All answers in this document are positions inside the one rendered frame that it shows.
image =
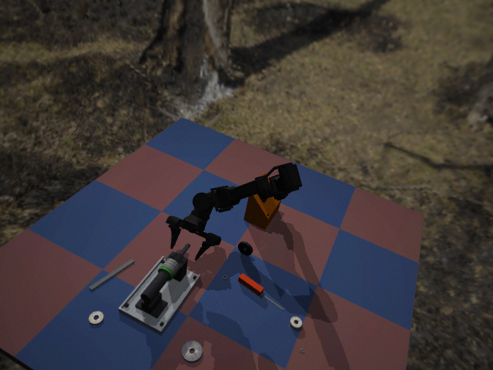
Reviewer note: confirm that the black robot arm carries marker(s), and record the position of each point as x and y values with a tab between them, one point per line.
279	187

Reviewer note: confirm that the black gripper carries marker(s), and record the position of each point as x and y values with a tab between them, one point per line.
211	239

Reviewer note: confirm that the red-handled screwdriver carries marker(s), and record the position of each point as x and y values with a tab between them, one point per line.
254	286

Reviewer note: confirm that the green ring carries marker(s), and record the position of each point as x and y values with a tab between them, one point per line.
168	271

